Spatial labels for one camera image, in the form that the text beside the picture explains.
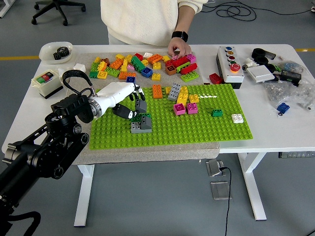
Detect person's left hand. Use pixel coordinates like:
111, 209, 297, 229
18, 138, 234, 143
167, 39, 192, 59

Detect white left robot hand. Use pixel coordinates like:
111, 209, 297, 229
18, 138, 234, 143
95, 82, 146, 120

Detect grey sloped toy brick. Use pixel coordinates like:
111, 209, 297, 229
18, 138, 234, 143
134, 98, 148, 114
140, 115, 153, 130

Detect grey eight-stud toy brick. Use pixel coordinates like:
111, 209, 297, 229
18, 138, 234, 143
167, 83, 182, 102
130, 121, 153, 134

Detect green toy baseplate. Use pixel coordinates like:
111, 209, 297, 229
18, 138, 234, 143
89, 83, 254, 150

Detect long red toy brick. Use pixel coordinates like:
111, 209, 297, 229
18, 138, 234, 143
172, 57, 191, 69

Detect rounded red toy brick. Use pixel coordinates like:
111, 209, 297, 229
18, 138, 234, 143
180, 62, 198, 75

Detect dark green toy brick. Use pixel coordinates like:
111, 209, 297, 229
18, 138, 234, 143
130, 113, 152, 123

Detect long yellow toy brick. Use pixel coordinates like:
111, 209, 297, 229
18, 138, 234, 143
176, 86, 189, 107

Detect black wristwatch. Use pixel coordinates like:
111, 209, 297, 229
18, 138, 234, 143
171, 30, 189, 42

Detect flat lime green brick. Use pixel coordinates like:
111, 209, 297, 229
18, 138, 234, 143
176, 61, 191, 73

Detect long dark green brick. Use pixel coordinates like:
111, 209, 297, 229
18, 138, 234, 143
130, 56, 146, 74

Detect person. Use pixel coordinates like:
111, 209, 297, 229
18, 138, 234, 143
100, 0, 209, 47

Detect push-button control box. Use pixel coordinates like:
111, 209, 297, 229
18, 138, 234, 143
216, 45, 245, 89

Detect black gear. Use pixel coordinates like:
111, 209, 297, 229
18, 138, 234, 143
53, 46, 70, 60

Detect white pipe fitting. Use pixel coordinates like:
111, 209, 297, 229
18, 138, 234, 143
242, 57, 259, 72

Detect grey-brown mat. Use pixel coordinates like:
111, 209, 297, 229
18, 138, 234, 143
53, 51, 221, 166

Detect white plastic bowl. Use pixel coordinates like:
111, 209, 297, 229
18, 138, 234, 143
39, 41, 74, 65

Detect black office chair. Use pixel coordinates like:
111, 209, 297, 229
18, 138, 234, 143
31, 0, 87, 27

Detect white table leg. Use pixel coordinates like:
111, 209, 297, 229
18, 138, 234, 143
73, 164, 95, 227
237, 152, 268, 221

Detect clear bag blue parts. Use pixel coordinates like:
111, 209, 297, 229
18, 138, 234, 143
278, 60, 304, 74

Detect black power adapter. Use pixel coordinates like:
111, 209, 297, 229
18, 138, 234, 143
280, 70, 302, 87

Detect clear bag of screws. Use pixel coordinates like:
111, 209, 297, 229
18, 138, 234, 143
263, 78, 315, 111

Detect metal floor socket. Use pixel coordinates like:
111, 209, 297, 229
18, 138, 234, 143
205, 158, 225, 177

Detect metal floor plate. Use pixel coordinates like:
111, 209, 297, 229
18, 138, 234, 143
210, 181, 232, 201

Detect grey table control panel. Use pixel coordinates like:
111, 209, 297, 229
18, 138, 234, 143
278, 151, 315, 159

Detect white green-red switch box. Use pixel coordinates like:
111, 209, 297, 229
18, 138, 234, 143
31, 68, 64, 99

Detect black floor cable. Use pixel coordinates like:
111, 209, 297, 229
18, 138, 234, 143
201, 0, 315, 22

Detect white switch plate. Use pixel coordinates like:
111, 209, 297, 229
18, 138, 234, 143
246, 65, 276, 84

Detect black power cord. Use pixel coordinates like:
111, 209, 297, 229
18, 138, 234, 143
218, 166, 233, 236

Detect white furniture frame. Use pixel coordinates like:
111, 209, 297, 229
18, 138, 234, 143
0, 0, 17, 18

